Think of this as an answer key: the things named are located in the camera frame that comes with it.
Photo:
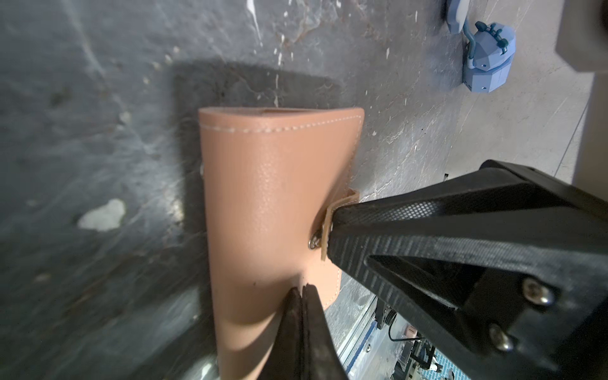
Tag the tan leather card holder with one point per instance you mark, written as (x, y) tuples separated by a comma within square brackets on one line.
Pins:
[(270, 176)]

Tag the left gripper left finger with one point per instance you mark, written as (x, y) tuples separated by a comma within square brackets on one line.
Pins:
[(285, 357)]

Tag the blue dish brush toy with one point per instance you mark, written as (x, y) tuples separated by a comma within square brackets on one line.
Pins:
[(490, 50)]

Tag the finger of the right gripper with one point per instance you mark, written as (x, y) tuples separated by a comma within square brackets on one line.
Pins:
[(504, 270)]

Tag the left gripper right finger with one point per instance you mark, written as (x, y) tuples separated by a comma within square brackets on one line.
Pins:
[(319, 357)]

